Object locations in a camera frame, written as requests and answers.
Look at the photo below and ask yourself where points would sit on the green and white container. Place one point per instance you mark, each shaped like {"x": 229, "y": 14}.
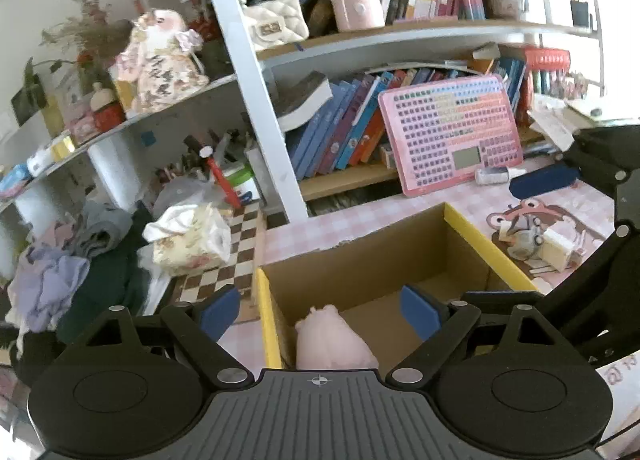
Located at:
{"x": 242, "y": 182}

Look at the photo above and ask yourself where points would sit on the plush doll in floral dress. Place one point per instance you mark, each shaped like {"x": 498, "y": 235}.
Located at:
{"x": 160, "y": 64}

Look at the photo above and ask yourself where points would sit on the dark green garment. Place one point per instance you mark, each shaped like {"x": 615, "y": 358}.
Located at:
{"x": 112, "y": 285}

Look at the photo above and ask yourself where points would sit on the wooden chessboard box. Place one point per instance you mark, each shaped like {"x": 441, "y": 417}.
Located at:
{"x": 240, "y": 250}

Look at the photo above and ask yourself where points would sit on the brown cardboard box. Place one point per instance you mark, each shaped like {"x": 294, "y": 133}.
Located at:
{"x": 380, "y": 260}

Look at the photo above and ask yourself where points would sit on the small white beige eraser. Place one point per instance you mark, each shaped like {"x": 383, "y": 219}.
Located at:
{"x": 502, "y": 229}

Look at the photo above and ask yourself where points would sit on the white bookshelf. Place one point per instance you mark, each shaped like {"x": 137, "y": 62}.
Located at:
{"x": 255, "y": 89}

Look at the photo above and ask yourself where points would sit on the dried flower bunch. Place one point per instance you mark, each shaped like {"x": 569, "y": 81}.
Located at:
{"x": 85, "y": 27}

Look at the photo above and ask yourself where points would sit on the grey garment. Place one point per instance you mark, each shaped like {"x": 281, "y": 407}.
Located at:
{"x": 102, "y": 230}

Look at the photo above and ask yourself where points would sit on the thick grey paperback book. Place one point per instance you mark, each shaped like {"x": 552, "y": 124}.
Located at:
{"x": 302, "y": 102}

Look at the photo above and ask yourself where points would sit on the white pen cup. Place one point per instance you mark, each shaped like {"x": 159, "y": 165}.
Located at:
{"x": 558, "y": 7}
{"x": 533, "y": 3}

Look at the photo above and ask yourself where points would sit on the row of coloured markers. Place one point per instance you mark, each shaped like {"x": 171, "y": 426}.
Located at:
{"x": 560, "y": 82}

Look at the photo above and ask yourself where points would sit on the small grey purple toy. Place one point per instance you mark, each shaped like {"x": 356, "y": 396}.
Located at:
{"x": 526, "y": 242}

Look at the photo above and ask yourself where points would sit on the pink toy learning tablet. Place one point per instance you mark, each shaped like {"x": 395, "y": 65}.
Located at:
{"x": 450, "y": 134}

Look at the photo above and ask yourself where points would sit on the stack of loose papers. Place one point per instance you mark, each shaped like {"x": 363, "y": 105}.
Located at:
{"x": 555, "y": 122}

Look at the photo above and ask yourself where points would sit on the small yellow box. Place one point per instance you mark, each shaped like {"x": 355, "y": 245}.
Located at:
{"x": 62, "y": 147}

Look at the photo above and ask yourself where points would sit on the small blue packet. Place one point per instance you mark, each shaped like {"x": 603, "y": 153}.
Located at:
{"x": 15, "y": 179}

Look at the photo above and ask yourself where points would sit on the red jar with cream lid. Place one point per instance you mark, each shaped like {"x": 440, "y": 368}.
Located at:
{"x": 107, "y": 109}

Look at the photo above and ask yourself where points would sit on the clear plastic bag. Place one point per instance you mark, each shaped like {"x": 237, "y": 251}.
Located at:
{"x": 182, "y": 195}

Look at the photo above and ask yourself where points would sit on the black pen cup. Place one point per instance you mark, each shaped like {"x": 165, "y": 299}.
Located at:
{"x": 580, "y": 13}

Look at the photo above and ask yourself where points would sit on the cluster of makeup brushes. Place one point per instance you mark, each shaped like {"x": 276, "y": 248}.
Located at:
{"x": 200, "y": 154}

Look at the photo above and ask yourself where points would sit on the white charger block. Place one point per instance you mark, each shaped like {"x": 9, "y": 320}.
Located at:
{"x": 556, "y": 247}

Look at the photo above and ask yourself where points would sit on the small pink box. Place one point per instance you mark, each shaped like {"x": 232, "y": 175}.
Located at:
{"x": 81, "y": 125}

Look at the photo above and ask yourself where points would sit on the patterned pen cup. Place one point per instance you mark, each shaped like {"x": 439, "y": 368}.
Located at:
{"x": 505, "y": 4}

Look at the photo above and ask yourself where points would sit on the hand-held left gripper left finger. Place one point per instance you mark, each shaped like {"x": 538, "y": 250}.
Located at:
{"x": 220, "y": 312}

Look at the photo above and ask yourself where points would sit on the tall white carton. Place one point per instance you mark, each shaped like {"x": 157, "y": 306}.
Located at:
{"x": 256, "y": 172}

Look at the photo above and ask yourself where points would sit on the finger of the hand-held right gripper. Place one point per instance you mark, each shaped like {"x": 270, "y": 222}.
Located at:
{"x": 580, "y": 285}
{"x": 542, "y": 179}

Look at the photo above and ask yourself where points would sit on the lilac garment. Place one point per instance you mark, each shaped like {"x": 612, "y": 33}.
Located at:
{"x": 50, "y": 285}

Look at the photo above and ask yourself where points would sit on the small white dropper bottle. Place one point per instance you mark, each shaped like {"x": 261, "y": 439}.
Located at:
{"x": 492, "y": 174}

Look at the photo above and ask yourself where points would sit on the row of blue and orange books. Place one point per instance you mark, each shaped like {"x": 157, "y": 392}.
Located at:
{"x": 340, "y": 134}

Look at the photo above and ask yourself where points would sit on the small white packet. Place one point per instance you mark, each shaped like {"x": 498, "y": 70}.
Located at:
{"x": 41, "y": 160}

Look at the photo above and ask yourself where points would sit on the white quilted pearl handbag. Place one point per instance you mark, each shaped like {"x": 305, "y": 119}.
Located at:
{"x": 277, "y": 22}

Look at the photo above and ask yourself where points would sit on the floral tissue box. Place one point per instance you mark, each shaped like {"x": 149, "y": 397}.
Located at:
{"x": 190, "y": 242}

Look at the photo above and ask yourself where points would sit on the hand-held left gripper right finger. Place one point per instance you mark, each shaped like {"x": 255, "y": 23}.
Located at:
{"x": 420, "y": 312}

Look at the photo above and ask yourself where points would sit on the pink plush toy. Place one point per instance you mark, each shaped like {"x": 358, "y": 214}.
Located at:
{"x": 330, "y": 342}

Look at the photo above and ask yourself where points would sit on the red box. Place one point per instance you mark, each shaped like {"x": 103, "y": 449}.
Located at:
{"x": 547, "y": 58}

